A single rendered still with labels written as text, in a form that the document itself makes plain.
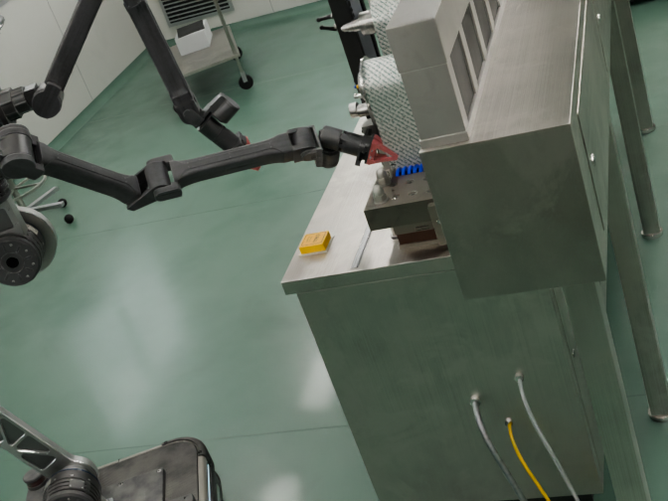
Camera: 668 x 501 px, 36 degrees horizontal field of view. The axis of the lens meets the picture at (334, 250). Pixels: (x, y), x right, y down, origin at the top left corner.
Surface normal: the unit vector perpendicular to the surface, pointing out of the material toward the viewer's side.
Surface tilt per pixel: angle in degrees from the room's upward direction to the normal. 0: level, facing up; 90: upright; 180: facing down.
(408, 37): 90
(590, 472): 90
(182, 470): 0
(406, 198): 0
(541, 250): 90
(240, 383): 0
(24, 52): 90
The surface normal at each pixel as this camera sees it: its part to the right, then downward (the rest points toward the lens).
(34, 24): 0.92, -0.15
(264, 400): -0.31, -0.84
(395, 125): -0.22, 0.53
